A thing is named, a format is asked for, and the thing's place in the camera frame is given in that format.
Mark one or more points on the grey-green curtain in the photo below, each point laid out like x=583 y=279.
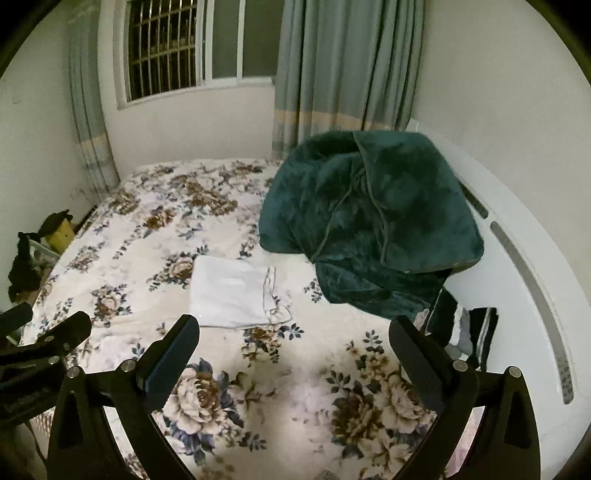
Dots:
x=91 y=133
x=345 y=65

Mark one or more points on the dark green plush blanket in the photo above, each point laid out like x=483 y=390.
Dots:
x=380 y=214

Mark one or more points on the window with metal bars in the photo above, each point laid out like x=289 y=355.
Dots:
x=164 y=47

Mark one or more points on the white knit sweater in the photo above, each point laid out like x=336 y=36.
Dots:
x=233 y=294

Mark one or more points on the white curved headboard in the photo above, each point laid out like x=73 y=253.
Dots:
x=544 y=315

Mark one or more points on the black white striped garment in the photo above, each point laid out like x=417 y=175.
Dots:
x=464 y=334

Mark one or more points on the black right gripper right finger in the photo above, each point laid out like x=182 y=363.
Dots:
x=506 y=443

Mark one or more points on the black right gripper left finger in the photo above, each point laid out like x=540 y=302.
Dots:
x=82 y=445

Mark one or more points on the grey-green left curtain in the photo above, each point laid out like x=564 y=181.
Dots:
x=91 y=133

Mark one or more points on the floral bed cover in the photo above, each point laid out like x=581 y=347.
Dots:
x=314 y=392

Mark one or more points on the grey-green right curtain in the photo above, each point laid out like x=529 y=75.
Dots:
x=345 y=65

